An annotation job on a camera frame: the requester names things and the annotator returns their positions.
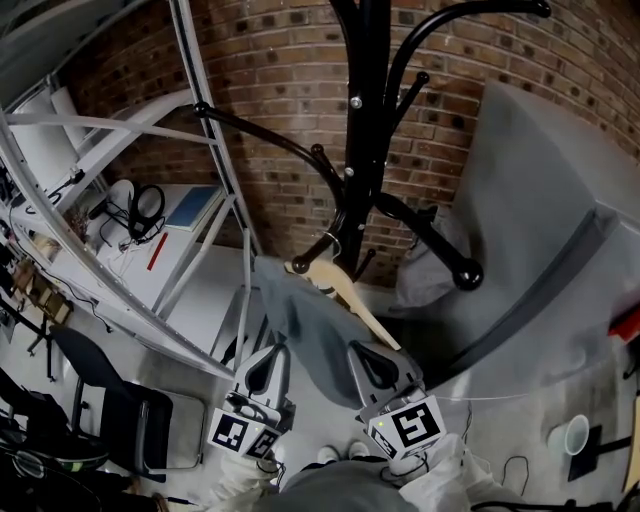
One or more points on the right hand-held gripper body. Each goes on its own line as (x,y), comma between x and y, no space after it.
(415,425)

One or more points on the pale wooden board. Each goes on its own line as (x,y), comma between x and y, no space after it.
(634,445)

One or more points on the black floor socket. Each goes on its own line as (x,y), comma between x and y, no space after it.
(585,462)

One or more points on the red strip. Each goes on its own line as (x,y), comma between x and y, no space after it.
(157,251)

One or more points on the red box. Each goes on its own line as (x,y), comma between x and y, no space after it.
(627,325)

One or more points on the person's right white shoe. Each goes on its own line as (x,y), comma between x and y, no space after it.
(359,449)

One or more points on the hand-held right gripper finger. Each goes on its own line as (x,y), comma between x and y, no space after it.
(412,377)
(356,370)

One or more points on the person's legs in grey trousers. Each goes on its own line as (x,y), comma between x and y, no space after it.
(340,487)

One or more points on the black folding chair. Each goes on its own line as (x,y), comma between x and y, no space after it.
(135,425)

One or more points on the person's left forearm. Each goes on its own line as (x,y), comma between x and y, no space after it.
(240,485)

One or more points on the white round disc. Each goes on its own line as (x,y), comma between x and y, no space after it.
(120,192)

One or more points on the small wooden frames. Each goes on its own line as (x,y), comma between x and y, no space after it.
(45,297)

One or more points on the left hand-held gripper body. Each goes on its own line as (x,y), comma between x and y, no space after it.
(230,432)

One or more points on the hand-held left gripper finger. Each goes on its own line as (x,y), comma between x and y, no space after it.
(241,380)
(285,375)

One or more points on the person's white shoe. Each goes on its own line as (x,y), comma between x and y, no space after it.
(329,454)
(359,449)

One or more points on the black coat rack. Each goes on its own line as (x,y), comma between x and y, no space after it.
(362,150)

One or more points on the light grey fabric bundle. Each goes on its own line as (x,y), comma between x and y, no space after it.
(430,270)

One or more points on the person's left white shoe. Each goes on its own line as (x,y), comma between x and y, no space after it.
(329,454)

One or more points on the person's right forearm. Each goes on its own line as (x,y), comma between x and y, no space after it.
(455,480)

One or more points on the black headphones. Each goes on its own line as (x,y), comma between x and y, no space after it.
(137,225)

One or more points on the dried plant bunch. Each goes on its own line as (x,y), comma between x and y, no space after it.
(77,225)

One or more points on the blue notebook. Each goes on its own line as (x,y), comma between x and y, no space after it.
(192,207)

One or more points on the grey garment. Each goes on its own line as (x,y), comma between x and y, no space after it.
(320,340)

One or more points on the white paper cup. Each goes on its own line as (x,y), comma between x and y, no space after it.
(570,435)

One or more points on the black equipment pile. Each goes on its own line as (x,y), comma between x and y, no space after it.
(40,450)

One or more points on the large grey sofa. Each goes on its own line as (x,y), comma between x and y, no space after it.
(525,200)

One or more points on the wooden clothes hanger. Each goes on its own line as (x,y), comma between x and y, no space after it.
(345,290)

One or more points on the white metal shelf frame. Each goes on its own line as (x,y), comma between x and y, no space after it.
(75,120)

